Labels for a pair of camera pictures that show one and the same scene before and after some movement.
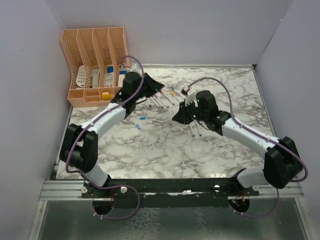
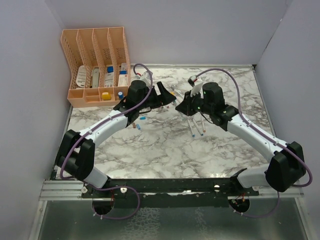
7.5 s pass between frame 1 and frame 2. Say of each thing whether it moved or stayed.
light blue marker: stayed
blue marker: stayed
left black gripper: moved
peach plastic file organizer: stayed
